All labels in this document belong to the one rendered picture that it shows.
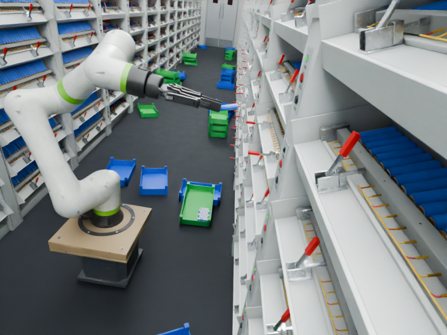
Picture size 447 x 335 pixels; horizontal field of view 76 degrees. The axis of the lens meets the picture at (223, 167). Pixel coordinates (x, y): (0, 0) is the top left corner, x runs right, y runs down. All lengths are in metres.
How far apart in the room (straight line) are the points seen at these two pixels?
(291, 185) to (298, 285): 0.20
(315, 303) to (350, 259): 0.20
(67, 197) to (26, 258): 0.71
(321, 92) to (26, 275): 1.63
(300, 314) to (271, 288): 0.27
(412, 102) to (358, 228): 0.17
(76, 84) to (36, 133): 0.24
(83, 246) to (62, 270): 0.41
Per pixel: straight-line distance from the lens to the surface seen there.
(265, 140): 1.04
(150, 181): 2.34
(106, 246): 1.37
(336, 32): 0.54
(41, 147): 1.28
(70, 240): 1.43
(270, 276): 0.80
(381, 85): 0.33
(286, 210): 0.66
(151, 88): 0.94
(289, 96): 0.82
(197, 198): 2.06
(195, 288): 1.61
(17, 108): 1.29
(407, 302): 0.32
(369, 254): 0.35
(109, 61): 0.97
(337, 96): 0.57
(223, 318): 1.53
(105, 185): 1.32
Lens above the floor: 1.28
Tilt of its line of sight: 30 degrees down
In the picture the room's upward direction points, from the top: 8 degrees clockwise
